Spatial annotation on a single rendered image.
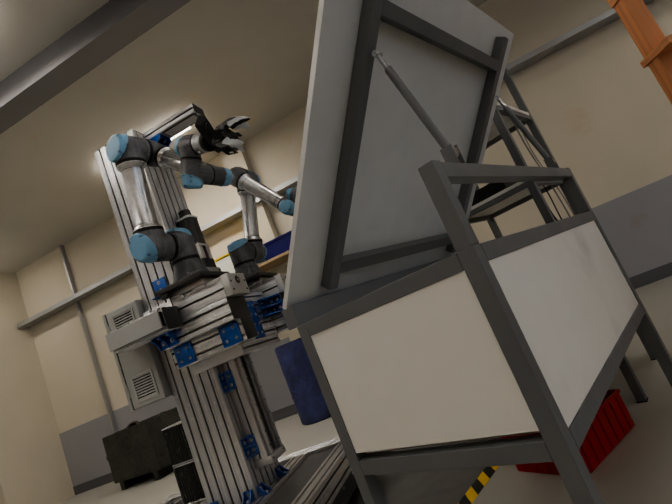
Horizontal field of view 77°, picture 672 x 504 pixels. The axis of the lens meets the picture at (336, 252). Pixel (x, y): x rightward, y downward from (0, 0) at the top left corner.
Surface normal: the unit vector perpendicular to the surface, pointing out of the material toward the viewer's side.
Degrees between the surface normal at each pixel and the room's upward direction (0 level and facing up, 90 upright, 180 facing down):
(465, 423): 90
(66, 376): 90
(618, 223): 90
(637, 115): 90
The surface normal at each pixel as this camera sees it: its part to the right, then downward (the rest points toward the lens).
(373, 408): -0.66, 0.14
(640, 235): -0.29, -0.05
